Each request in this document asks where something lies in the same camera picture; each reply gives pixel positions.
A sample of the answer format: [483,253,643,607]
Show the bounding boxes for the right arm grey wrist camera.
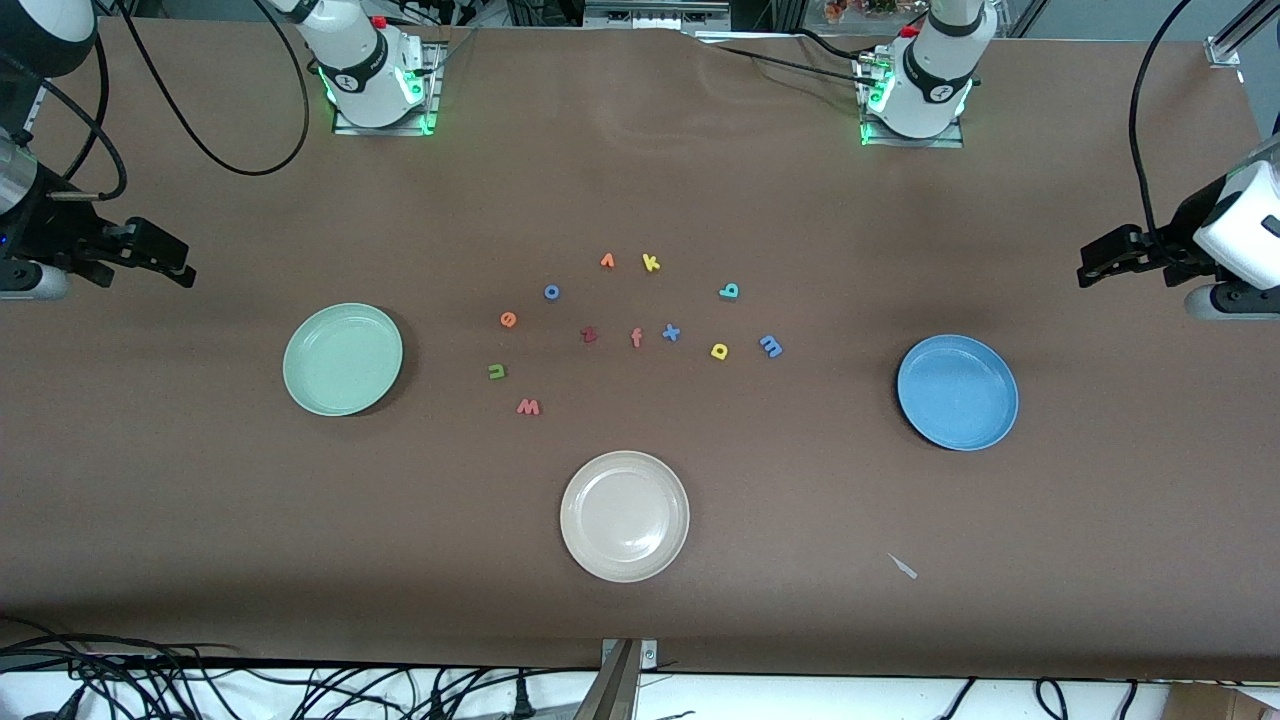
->
[0,262,69,301]

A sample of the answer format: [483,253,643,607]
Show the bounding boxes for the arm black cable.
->
[1128,0,1196,251]
[0,0,311,203]

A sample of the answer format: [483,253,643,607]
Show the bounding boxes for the cardboard box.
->
[1163,683,1280,720]

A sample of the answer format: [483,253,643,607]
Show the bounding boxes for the long black base cable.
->
[692,40,881,91]

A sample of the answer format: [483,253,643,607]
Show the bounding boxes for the green plate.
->
[282,302,405,417]

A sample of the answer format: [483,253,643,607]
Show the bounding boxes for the beige plate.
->
[559,450,691,584]

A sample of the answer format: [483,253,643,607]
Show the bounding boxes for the blue plate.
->
[896,334,1020,453]

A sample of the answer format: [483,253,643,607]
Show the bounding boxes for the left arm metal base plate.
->
[858,55,967,150]

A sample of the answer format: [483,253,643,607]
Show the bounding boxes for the aluminium frame extrusion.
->
[1205,0,1280,67]

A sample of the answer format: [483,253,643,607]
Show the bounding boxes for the grey metal bracket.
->
[572,638,659,720]

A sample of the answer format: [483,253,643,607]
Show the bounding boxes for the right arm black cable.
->
[0,0,311,203]

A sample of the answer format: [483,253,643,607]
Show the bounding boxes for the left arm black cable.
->
[1128,0,1196,251]

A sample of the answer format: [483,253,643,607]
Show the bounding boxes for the tangled black cables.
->
[0,615,561,720]

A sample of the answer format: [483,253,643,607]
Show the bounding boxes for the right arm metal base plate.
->
[333,40,443,137]

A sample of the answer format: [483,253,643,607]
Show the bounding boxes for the brown table cover sheet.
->
[0,18,1280,681]

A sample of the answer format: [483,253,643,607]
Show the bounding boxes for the short black base cable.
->
[793,26,881,63]

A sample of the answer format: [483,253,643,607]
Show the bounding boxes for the grey metal box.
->
[583,0,733,31]

